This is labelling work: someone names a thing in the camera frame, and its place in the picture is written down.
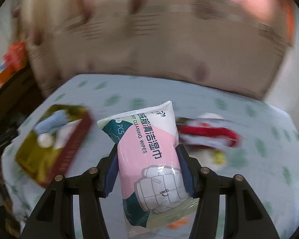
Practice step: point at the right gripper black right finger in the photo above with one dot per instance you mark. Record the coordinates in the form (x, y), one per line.
(245, 215)

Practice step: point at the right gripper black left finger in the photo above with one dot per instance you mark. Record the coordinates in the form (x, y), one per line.
(53, 215)

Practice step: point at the white fluffy yellow slipper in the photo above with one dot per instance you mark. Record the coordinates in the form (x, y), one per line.
(213, 159)

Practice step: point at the orange rubber chick toy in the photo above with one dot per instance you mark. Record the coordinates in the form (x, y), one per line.
(179, 223)

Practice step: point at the pink green wet wipes pack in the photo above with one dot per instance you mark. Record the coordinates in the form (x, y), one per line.
(153, 191)

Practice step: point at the red grey printed garment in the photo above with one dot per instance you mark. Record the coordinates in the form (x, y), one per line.
(207, 133)

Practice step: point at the light blue cloth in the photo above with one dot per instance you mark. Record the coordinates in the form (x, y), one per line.
(56, 120)

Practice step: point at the white red trimmed sock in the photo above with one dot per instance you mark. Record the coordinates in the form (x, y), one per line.
(210, 116)

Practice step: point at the green cloud patterned tablecloth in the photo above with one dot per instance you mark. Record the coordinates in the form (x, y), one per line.
(268, 155)

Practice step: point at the gold red toffee tin box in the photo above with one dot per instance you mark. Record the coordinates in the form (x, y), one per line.
(36, 155)

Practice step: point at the dark wooden shelf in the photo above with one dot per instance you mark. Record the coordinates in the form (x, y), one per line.
(19, 97)

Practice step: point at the red plastic bag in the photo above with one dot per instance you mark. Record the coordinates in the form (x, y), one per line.
(16, 56)

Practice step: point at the beige leaf print curtain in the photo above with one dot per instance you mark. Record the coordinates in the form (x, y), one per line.
(233, 45)

